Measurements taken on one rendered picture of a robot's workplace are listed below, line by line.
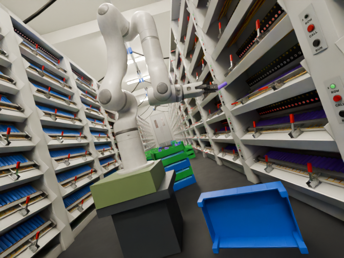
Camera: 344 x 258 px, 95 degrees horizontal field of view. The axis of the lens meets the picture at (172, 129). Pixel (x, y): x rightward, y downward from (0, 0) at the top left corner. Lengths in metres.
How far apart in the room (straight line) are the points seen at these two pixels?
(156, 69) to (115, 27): 0.31
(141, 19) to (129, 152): 0.62
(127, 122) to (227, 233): 0.65
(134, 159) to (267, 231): 0.61
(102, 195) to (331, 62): 0.86
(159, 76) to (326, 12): 0.50
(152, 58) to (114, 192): 0.60
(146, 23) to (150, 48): 0.12
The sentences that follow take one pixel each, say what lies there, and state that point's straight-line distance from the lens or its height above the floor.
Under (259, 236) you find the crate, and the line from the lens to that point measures 0.80.
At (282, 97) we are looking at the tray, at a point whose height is 0.48.
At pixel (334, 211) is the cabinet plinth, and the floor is 0.03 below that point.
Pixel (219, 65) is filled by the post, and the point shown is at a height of 0.83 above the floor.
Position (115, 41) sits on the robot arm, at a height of 0.99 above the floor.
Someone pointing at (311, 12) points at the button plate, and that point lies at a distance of 0.63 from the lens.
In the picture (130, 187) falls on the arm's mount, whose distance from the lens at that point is 0.70.
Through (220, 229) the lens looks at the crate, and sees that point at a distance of 0.80.
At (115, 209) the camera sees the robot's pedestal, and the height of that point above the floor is 0.26.
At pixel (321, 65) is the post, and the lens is 0.62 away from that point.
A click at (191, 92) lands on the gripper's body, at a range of 0.74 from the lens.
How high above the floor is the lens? 0.47
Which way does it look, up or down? 3 degrees up
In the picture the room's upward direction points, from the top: 18 degrees counter-clockwise
